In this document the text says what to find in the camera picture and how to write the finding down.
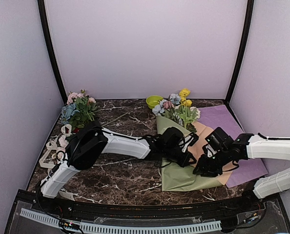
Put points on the white slotted cable duct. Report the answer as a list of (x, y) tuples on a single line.
[(85, 227)]

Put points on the right black frame post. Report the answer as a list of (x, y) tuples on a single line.
[(241, 51)]

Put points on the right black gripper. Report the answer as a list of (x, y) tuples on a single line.
[(204, 167)]

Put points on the pink fake flower bunch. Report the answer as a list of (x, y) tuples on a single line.
[(87, 107)]

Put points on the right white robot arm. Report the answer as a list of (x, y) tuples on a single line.
[(260, 146)]

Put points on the peach and green wrapping paper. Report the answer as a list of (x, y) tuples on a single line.
[(178, 179)]

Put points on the black front rail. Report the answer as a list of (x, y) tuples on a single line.
[(151, 202)]

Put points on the cream ribbon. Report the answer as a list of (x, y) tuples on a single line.
[(55, 161)]

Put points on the black frame post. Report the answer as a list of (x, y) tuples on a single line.
[(241, 51), (50, 49)]

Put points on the blue fake flower stem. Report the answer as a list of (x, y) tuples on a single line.
[(167, 108)]

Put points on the white and red flower stem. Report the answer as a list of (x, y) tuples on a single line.
[(193, 114)]

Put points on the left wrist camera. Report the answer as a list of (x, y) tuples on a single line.
[(190, 139)]

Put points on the yellow fake flower stem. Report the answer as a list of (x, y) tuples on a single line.
[(185, 103)]

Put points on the left black frame post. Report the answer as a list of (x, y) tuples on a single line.
[(50, 49)]

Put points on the blue fake flower on table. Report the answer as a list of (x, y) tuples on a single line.
[(67, 112)]

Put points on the purple wrapping paper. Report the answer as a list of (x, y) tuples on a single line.
[(219, 116)]

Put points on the green plastic bowl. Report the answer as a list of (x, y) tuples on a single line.
[(153, 100)]

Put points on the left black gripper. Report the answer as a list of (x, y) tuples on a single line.
[(184, 162)]

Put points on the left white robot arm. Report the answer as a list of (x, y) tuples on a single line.
[(89, 143)]

